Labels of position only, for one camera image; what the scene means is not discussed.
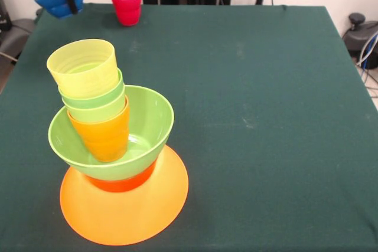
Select dark green tablecloth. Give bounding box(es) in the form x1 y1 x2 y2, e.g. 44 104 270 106
0 2 378 252

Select green cup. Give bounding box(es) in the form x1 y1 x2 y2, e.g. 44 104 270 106
57 68 125 110

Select large orange bowl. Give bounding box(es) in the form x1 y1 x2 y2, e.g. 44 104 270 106
60 145 190 247

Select yellow cup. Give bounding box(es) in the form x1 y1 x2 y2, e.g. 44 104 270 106
46 38 119 99

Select tangled floor cables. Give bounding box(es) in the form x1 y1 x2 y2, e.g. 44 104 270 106
356 32 378 98

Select pink cup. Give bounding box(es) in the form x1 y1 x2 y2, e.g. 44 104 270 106
110 0 143 27

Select blue bowl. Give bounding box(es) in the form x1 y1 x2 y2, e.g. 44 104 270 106
34 0 86 20

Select orange cup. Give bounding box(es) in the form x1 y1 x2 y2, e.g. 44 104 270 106
67 97 131 163

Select black equipment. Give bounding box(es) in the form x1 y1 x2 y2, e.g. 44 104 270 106
0 0 12 31

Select red-orange bowl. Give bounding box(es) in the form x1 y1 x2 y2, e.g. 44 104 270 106
84 163 157 193

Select lime cup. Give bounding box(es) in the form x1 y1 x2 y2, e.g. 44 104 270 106
62 92 127 123

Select green bowl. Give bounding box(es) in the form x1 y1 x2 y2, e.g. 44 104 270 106
47 85 175 182

